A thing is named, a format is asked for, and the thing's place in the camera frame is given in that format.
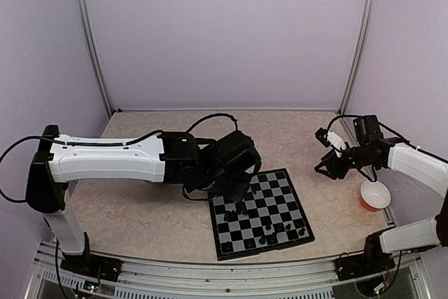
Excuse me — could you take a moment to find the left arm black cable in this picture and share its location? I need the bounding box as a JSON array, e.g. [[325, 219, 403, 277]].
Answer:
[[0, 113, 239, 204]]

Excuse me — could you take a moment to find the black grey chess board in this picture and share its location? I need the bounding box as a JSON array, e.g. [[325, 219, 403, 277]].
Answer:
[[209, 168, 315, 261]]

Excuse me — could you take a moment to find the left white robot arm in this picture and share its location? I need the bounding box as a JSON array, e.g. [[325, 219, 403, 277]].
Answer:
[[25, 125, 262, 274]]

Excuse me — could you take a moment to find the orange white bowl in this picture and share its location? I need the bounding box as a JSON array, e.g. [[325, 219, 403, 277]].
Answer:
[[360, 181, 391, 211]]

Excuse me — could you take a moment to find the front aluminium rail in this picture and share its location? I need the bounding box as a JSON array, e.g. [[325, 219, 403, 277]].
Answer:
[[19, 241, 435, 298]]

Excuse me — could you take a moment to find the left aluminium frame post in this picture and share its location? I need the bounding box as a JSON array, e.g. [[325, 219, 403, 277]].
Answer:
[[76, 0, 114, 118]]

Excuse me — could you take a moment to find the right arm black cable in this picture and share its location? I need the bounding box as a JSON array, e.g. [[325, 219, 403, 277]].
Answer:
[[327, 113, 426, 183]]

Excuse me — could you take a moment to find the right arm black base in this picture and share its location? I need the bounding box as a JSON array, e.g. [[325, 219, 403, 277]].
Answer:
[[333, 230, 396, 281]]

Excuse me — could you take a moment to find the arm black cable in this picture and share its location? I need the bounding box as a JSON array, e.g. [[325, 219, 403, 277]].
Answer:
[[327, 113, 426, 183], [0, 113, 239, 204]]

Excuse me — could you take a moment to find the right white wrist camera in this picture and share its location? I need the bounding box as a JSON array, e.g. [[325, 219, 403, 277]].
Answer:
[[315, 127, 347, 158]]

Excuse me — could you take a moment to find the aluminium frame post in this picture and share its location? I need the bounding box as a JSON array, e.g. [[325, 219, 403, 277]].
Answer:
[[338, 0, 375, 114], [76, 0, 114, 118]]

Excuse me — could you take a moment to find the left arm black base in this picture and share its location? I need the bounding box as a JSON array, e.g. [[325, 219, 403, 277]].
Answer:
[[61, 232, 123, 282]]

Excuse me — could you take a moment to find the right aluminium frame post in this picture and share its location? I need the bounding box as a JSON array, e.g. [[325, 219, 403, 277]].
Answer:
[[338, 0, 375, 114]]

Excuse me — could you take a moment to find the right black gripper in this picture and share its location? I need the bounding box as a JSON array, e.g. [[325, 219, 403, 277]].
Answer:
[[315, 144, 376, 179]]

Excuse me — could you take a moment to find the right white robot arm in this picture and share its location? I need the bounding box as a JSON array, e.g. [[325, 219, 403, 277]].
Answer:
[[314, 115, 447, 274]]

